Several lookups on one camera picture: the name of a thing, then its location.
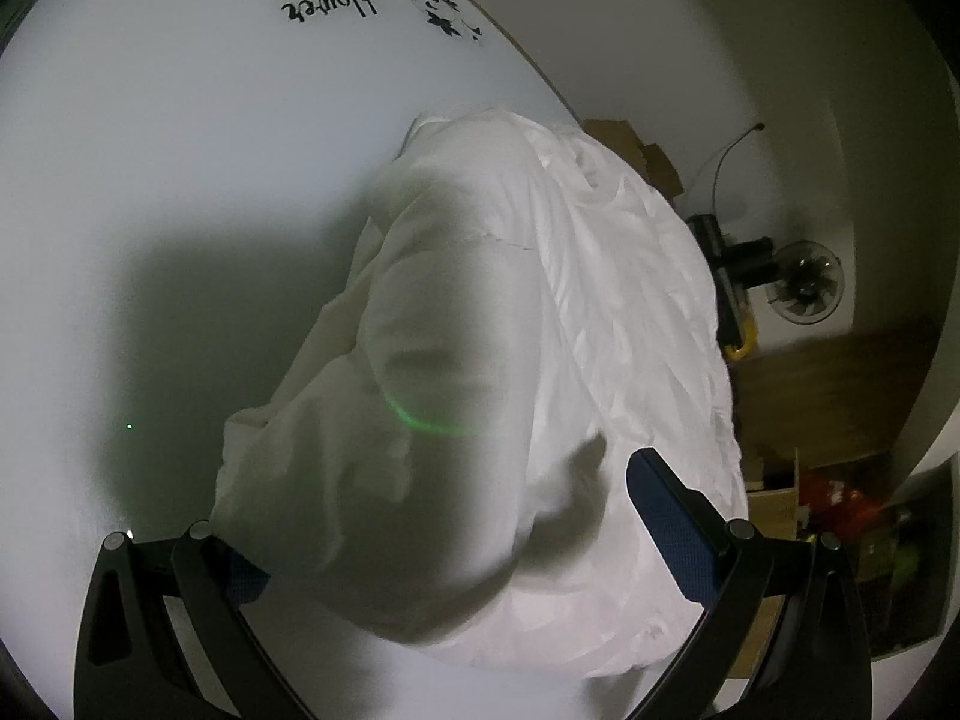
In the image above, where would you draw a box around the white puffer jacket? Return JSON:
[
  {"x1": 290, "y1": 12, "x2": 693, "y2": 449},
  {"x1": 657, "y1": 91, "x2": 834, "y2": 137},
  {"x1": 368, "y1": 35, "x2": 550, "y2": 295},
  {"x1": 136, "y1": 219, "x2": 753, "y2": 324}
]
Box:
[{"x1": 210, "y1": 109, "x2": 747, "y2": 678}]

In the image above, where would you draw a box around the red bag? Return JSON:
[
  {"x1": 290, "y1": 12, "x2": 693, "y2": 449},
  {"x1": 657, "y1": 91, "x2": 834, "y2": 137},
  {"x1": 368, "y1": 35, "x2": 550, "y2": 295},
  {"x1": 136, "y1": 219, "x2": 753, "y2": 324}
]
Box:
[{"x1": 797, "y1": 463, "x2": 892, "y2": 543}]

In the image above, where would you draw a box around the wooden cabinet at right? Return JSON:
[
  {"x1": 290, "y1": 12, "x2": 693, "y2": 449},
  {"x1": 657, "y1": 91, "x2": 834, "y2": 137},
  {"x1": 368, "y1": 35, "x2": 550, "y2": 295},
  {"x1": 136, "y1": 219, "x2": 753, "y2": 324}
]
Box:
[{"x1": 731, "y1": 319, "x2": 940, "y2": 468}]

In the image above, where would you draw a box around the black yellow storage box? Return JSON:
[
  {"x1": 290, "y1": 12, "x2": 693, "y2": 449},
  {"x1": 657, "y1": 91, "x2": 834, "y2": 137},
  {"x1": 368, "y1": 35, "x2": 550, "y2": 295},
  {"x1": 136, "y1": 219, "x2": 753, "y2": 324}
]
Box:
[{"x1": 686, "y1": 215, "x2": 758, "y2": 362}]

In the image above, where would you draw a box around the black standing fan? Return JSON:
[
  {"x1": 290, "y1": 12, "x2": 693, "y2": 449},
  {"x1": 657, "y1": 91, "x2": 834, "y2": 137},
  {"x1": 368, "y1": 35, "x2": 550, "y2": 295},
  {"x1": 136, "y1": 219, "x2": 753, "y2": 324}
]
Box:
[{"x1": 740, "y1": 239, "x2": 844, "y2": 325}]

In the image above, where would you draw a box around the open cardboard box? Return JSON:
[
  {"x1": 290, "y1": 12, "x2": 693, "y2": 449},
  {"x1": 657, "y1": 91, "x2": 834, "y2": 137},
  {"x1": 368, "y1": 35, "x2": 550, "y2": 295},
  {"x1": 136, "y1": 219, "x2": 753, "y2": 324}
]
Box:
[{"x1": 583, "y1": 119, "x2": 685, "y2": 203}]

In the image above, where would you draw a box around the black wall cable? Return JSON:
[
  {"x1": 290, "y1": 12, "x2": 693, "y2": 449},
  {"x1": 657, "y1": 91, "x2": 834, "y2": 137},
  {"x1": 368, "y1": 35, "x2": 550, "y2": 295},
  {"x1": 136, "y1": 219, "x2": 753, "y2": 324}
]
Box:
[{"x1": 709, "y1": 120, "x2": 768, "y2": 220}]

